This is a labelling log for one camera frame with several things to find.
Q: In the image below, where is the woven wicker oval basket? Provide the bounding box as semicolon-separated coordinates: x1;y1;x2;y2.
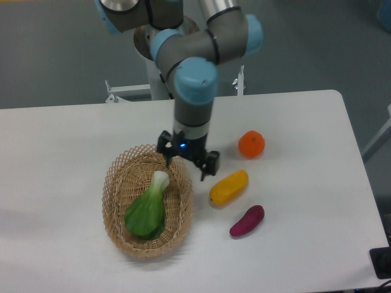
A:
102;144;193;258

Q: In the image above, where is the yellow mango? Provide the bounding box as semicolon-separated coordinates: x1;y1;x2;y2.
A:
209;169;249;206

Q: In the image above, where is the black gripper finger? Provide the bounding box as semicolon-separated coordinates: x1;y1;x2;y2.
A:
156;130;175;167
194;151;220;181

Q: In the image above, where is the purple sweet potato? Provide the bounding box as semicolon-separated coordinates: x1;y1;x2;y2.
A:
229;205;265;237

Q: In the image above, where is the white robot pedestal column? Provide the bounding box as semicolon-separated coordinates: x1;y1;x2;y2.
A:
133;13;199;100

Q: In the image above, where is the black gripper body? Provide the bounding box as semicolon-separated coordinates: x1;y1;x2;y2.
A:
171;131;207;167

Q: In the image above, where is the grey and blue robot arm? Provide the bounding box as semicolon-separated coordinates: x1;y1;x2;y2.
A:
95;1;264;176

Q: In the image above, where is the orange tangerine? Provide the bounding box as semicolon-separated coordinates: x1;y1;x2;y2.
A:
238;130;266;159

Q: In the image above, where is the green bok choy vegetable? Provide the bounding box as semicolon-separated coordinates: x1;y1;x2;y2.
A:
124;171;170;241

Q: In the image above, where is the black device at table edge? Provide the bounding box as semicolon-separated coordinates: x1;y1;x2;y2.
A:
370;247;390;280

